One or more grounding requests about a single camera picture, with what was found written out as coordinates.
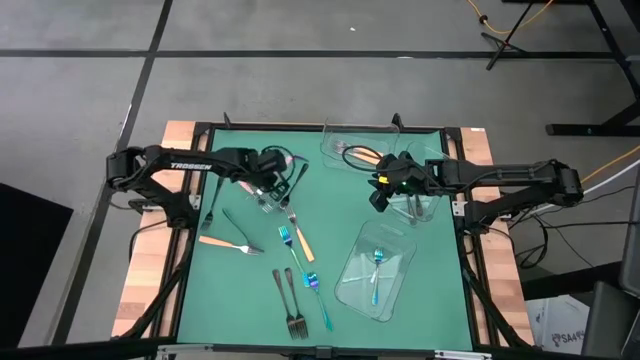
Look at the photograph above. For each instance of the clear plastic container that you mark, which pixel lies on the clear plastic container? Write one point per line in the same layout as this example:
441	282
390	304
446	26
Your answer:
425	210
395	280
330	132

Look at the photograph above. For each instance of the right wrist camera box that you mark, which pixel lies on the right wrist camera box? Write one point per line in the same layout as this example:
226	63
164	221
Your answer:
378	201

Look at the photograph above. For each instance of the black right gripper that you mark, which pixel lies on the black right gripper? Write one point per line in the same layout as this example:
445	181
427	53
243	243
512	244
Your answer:
405	175

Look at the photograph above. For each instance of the white cardboard box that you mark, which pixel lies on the white cardboard box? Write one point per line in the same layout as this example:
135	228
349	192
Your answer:
560	325

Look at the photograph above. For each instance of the black gantry crossbar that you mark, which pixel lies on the black gantry crossbar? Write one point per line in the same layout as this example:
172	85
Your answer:
100	352

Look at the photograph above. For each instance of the black tripod stand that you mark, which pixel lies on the black tripod stand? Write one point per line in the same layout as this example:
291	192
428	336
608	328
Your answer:
502	44

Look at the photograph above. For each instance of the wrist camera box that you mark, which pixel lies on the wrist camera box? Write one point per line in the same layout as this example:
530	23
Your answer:
378	201
274	161

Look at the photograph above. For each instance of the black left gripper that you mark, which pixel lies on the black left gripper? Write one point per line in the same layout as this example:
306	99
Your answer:
256	165

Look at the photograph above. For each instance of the green table mat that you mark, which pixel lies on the green table mat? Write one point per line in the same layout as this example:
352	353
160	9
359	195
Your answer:
240	300

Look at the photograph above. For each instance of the large dark steel fork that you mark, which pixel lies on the large dark steel fork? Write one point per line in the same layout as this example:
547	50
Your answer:
276	280
290	277

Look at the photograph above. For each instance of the black floor mat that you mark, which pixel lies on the black floor mat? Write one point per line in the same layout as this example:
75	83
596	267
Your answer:
30	260

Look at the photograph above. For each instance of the black aluminium table frame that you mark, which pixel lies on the black aluminium table frame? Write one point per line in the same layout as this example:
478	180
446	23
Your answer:
260	125

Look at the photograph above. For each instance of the black desk frame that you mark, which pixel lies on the black desk frame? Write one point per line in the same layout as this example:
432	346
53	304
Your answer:
570	130

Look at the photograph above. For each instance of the grey cabinet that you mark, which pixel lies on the grey cabinet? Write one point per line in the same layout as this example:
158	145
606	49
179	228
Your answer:
632	235

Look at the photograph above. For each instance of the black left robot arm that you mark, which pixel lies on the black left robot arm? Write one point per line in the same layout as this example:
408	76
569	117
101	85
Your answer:
190	165

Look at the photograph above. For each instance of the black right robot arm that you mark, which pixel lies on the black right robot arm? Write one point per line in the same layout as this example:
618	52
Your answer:
500	175

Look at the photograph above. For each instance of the silver metal bracket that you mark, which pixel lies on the silver metal bracket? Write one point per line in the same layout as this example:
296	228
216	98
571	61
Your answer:
460	355
185	350

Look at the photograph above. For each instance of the black table-level camera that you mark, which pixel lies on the black table-level camera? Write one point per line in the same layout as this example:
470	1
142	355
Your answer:
324	353

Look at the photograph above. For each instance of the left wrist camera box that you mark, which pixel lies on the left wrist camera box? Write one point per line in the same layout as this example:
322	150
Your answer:
274	161

